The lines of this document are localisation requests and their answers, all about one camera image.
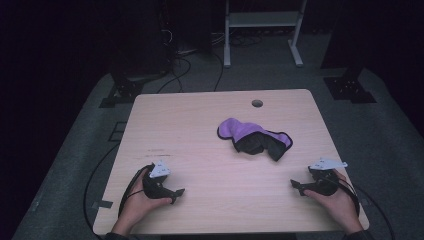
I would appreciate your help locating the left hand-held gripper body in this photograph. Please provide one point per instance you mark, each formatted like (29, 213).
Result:
(154, 186)

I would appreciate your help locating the grey tape strip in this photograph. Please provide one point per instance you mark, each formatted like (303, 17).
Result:
(103, 204)

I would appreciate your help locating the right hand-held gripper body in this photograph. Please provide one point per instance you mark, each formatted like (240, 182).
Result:
(325, 183)

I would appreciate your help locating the dark floor hatch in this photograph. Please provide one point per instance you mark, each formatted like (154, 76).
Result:
(117, 131)

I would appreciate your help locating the purple and black cloth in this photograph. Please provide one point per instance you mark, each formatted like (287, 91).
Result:
(243, 128)

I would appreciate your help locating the white metal stand frame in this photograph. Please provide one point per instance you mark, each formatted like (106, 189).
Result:
(263, 19)

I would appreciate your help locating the person's right hand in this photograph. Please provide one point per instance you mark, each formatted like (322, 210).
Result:
(343, 206)

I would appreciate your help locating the black stand base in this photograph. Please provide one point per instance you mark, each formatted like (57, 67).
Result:
(350, 88)
(125, 91)

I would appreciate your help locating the person's left hand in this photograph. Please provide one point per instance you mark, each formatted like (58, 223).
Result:
(136, 205)

